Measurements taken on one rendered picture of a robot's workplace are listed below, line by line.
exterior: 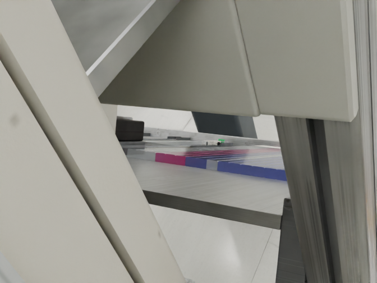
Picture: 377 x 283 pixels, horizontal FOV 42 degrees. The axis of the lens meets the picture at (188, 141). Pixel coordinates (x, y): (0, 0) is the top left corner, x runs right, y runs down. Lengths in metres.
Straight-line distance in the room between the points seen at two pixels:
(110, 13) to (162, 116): 2.34
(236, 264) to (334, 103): 1.60
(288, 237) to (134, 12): 0.22
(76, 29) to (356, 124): 0.13
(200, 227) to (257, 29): 1.75
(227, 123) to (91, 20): 1.54
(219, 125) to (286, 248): 1.39
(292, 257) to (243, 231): 1.54
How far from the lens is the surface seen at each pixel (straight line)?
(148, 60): 0.23
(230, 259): 1.81
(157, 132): 1.20
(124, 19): 0.16
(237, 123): 1.69
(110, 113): 0.44
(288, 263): 0.34
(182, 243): 1.90
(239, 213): 0.35
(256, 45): 0.20
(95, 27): 0.16
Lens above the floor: 1.45
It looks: 39 degrees down
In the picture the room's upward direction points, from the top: 20 degrees counter-clockwise
